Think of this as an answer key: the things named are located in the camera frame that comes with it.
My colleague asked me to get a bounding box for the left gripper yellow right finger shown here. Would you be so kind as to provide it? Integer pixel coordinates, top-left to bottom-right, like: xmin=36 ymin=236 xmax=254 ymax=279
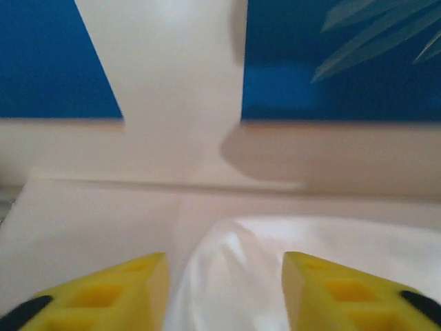
xmin=282 ymin=251 xmax=441 ymax=331

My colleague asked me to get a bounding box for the white t-shirt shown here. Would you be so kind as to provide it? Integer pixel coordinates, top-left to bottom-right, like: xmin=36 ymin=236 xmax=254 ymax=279
xmin=163 ymin=215 xmax=441 ymax=331

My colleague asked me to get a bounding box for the blue floral wall panel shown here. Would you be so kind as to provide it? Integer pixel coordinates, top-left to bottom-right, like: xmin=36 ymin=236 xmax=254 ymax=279
xmin=0 ymin=0 xmax=124 ymax=120
xmin=240 ymin=0 xmax=441 ymax=121

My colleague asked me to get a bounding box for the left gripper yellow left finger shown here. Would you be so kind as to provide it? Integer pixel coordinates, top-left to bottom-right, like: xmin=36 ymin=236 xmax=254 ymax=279
xmin=0 ymin=252 xmax=170 ymax=331

